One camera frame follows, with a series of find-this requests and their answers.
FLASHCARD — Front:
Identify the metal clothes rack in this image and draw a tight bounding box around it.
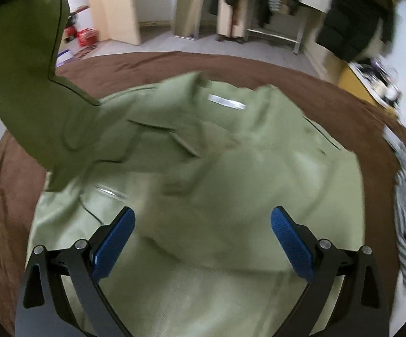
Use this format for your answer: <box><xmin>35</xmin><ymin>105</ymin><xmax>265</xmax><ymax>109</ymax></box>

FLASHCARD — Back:
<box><xmin>245</xmin><ymin>7</ymin><xmax>309</xmax><ymax>55</ymax></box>

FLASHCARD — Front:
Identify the desk clutter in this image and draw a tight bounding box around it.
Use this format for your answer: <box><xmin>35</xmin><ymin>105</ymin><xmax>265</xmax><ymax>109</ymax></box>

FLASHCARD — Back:
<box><xmin>351</xmin><ymin>56</ymin><xmax>402</xmax><ymax>109</ymax></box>

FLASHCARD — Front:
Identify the brown bed blanket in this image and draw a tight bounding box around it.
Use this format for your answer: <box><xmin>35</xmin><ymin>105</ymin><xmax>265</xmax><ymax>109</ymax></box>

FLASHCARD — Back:
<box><xmin>0</xmin><ymin>52</ymin><xmax>406</xmax><ymax>337</ymax></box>

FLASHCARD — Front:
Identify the light wooden board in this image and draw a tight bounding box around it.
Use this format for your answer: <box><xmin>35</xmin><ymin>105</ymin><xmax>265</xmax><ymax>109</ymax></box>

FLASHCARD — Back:
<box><xmin>173</xmin><ymin>0</ymin><xmax>207</xmax><ymax>37</ymax></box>

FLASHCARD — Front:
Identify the red box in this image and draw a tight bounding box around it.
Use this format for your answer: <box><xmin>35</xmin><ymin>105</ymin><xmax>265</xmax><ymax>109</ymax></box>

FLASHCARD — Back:
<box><xmin>76</xmin><ymin>28</ymin><xmax>100</xmax><ymax>47</ymax></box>

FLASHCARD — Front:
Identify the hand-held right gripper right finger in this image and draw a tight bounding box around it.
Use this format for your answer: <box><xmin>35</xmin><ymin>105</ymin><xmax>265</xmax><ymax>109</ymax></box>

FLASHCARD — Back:
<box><xmin>270</xmin><ymin>206</ymin><xmax>390</xmax><ymax>337</ymax></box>

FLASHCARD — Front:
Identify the light wooden panel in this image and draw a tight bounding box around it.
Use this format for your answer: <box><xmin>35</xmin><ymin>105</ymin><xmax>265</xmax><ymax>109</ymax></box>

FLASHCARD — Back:
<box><xmin>84</xmin><ymin>0</ymin><xmax>142</xmax><ymax>46</ymax></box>

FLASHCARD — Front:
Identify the black puffer jacket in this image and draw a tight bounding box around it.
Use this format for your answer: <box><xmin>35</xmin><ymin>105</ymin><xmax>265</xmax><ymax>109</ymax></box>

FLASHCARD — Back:
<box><xmin>317</xmin><ymin>0</ymin><xmax>395</xmax><ymax>62</ymax></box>

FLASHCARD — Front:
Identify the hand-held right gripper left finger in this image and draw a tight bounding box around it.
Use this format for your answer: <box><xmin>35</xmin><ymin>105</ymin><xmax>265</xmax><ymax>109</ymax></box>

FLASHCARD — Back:
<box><xmin>15</xmin><ymin>206</ymin><xmax>137</xmax><ymax>337</ymax></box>

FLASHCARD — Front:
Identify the green jacket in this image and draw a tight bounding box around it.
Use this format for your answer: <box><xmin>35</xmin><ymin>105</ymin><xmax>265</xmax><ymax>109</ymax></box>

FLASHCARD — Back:
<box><xmin>0</xmin><ymin>0</ymin><xmax>367</xmax><ymax>337</ymax></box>

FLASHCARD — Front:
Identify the yellow desk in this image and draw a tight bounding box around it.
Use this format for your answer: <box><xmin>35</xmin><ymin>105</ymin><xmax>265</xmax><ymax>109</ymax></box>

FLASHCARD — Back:
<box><xmin>337</xmin><ymin>61</ymin><xmax>400</xmax><ymax>113</ymax></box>

